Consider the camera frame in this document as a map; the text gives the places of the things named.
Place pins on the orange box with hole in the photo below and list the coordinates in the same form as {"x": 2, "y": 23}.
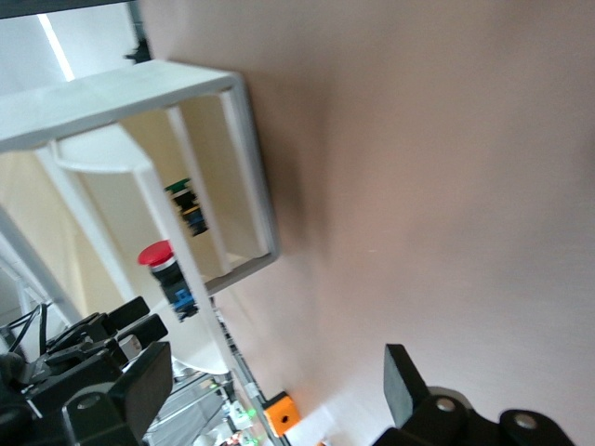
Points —
{"x": 281, "y": 415}

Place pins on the red mushroom push button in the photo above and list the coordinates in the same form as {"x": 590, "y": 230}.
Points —
{"x": 155, "y": 254}

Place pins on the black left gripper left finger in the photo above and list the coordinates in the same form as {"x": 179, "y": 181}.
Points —
{"x": 144, "y": 385}

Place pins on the green mushroom push button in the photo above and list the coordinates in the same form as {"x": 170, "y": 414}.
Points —
{"x": 186, "y": 204}

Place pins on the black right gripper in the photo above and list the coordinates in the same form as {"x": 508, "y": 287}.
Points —
{"x": 70, "y": 367}

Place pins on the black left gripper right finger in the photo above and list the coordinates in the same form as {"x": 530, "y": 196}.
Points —
{"x": 400, "y": 385}

